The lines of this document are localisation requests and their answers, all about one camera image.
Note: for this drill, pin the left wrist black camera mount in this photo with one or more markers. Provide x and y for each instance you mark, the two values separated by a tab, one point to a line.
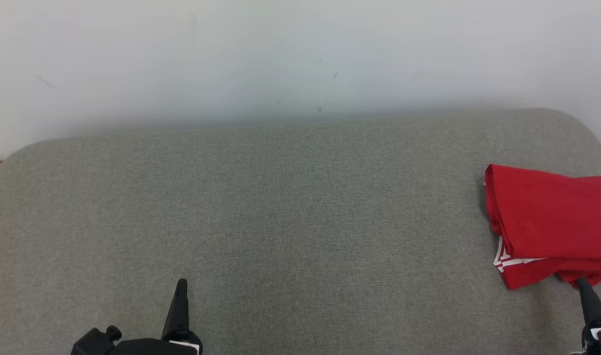
132	347

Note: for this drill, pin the grey fabric sofa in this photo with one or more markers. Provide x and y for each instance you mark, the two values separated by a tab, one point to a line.
305	222

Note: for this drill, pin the red white jersey shirt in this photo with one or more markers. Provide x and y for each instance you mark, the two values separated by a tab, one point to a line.
552	212

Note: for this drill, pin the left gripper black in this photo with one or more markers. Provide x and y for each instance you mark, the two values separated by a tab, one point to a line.
187	347

